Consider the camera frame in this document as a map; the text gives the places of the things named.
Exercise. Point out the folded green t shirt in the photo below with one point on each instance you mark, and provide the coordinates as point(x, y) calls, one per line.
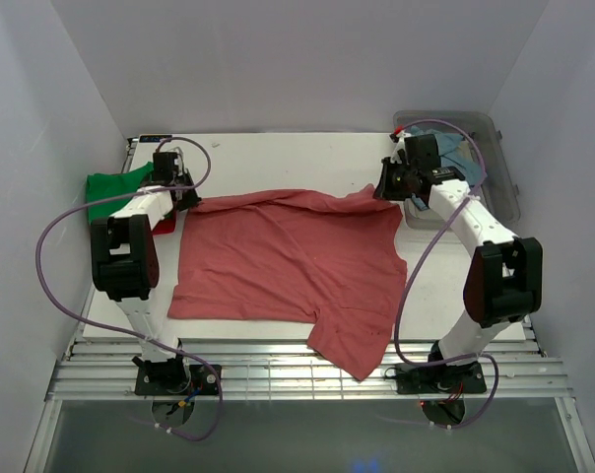
point(101, 186)

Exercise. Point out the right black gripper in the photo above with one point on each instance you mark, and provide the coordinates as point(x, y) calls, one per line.
point(384, 191)

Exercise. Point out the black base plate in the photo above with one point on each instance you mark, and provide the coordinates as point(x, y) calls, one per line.
point(164, 379)
point(468, 379)

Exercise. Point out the clear plastic bin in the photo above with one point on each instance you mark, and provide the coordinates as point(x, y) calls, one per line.
point(497, 191)

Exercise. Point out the folded red t shirt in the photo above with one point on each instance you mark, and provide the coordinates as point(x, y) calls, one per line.
point(165, 227)

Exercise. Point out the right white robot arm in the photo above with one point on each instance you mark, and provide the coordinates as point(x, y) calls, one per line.
point(504, 280)

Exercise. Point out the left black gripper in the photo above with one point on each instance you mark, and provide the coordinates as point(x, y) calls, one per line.
point(191, 201)

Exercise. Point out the blue t shirt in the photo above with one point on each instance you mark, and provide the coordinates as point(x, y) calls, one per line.
point(454, 151)

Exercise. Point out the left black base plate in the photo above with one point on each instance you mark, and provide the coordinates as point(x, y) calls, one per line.
point(164, 379)

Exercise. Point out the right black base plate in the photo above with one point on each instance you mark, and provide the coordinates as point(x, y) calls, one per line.
point(468, 379)

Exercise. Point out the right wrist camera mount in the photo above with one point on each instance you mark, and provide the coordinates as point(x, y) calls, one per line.
point(398, 136)

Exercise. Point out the blue label sticker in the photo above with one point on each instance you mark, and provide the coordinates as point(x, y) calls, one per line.
point(154, 138)

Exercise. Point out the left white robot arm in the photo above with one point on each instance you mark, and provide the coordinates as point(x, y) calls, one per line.
point(125, 265)

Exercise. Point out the salmon pink t shirt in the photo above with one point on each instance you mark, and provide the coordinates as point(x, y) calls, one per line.
point(297, 256)

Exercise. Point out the aluminium table frame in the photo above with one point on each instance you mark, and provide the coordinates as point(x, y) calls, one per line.
point(270, 361)

